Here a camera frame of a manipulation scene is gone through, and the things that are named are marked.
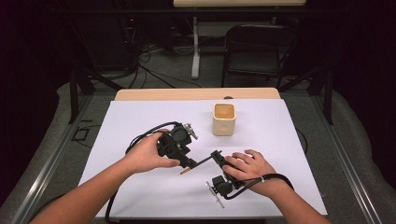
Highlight person's left hand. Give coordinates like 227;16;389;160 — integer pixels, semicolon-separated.
124;129;181;175

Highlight aluminium floor rail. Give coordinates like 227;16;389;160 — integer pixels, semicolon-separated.
311;94;379;224
10;92;94;224

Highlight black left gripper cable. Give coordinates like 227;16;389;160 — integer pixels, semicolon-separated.
105;120;182;224

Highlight light wood desk white leg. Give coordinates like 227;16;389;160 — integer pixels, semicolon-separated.
172;0;307;80

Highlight thin black cable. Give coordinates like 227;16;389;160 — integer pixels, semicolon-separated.
295;127;309;155

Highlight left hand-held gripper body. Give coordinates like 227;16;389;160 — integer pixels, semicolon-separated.
156;121;200;164

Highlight cream square ceramic cup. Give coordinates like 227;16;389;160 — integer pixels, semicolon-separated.
212;102;237;137

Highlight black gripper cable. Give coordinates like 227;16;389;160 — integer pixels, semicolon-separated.
105;120;182;224
224;173;295;201

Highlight black metal stand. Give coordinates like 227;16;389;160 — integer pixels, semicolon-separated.
68;66;124;125
276;63;335;125

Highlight black folding chair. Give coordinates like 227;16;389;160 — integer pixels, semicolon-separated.
221;23;297;88

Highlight person's right hand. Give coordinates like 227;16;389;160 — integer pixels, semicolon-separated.
221;148;290;198

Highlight tangle of black cables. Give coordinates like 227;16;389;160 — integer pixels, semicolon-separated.
118;15;204;90

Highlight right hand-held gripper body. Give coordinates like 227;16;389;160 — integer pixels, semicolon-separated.
205;167;246;209

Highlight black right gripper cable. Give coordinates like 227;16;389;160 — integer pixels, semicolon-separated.
224;173;295;201

